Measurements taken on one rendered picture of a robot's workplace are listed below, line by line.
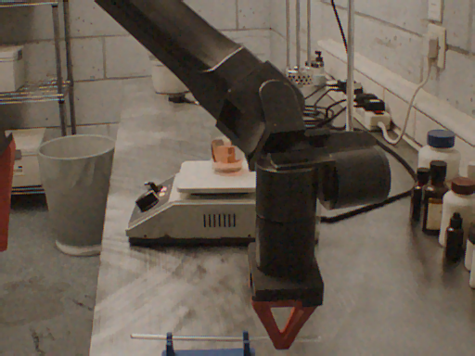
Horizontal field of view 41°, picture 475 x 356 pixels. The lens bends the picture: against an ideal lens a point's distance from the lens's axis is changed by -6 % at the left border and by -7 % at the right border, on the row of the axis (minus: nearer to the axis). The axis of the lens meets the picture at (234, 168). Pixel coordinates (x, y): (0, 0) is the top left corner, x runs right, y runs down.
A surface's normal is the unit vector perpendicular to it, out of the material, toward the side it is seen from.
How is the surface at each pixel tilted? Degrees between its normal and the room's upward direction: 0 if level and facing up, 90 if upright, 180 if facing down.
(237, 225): 90
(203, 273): 0
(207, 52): 40
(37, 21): 90
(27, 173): 92
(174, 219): 90
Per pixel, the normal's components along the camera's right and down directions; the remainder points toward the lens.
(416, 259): -0.02, -0.95
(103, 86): 0.12, 0.32
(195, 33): 0.15, -0.44
